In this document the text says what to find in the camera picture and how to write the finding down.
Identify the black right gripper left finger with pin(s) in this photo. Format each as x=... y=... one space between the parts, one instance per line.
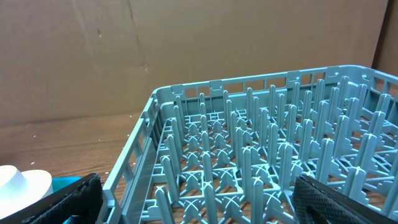
x=79 y=202

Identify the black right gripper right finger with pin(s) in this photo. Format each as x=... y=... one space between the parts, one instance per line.
x=315 y=202

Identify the white upside-down cup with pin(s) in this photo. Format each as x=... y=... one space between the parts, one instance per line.
x=13 y=182

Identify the grey dish rack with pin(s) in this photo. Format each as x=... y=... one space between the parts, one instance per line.
x=231 y=149

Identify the teal plastic tray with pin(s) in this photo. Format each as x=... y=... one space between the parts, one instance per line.
x=61 y=182

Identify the pale green bowl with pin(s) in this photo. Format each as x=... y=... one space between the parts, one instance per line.
x=39 y=185

